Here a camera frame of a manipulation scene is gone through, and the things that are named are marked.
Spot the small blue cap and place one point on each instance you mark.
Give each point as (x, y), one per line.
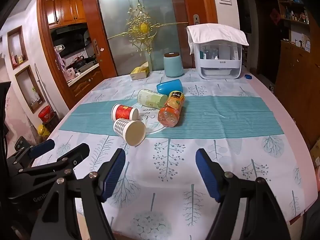
(248, 77)

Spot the kitchen counter cabinet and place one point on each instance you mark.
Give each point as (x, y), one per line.
(86, 81)

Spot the teal canister with brown lid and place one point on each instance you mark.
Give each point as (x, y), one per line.
(173, 65)

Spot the pale green cup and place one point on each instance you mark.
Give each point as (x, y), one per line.
(151, 98)

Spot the white countertop appliance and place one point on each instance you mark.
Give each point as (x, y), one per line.
(220, 63)

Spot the wooden door frame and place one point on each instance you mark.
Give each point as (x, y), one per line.
(43, 55)

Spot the orange juice bottle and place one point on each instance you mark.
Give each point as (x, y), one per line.
(171, 112)

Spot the white towel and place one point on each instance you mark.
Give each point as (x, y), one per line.
(217, 33)

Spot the wooden shelf cabinet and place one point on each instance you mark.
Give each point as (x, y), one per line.
(297, 62)

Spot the yellow tissue box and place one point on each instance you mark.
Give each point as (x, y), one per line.
(140, 72)

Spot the checkered paper cup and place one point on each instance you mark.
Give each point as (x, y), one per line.
(122, 128)

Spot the gold door ornament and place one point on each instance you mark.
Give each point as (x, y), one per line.
(143, 26)

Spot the wall niche shelf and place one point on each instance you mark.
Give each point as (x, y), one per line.
(30, 90)
(17, 47)

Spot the red tin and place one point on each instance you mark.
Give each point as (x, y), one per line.
(45, 112)

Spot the yellow jar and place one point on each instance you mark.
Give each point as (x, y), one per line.
(42, 130)

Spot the black range hood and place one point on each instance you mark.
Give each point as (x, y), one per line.
(70, 36)

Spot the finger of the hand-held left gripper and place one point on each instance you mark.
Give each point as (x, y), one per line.
(42, 148)
(75, 155)

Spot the frosted glass door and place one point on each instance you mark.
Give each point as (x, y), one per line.
(117, 17)

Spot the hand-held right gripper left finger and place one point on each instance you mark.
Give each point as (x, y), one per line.
(113, 172)

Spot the red door decoration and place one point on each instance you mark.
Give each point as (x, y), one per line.
(275, 17)

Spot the wooden kitchen wall cabinets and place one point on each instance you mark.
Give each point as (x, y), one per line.
(65, 11)

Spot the red paper cup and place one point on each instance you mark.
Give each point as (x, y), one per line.
(123, 112)

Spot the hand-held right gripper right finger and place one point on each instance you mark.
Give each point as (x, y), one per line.
(207, 175)

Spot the blue plastic cup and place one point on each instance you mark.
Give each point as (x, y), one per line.
(170, 86)

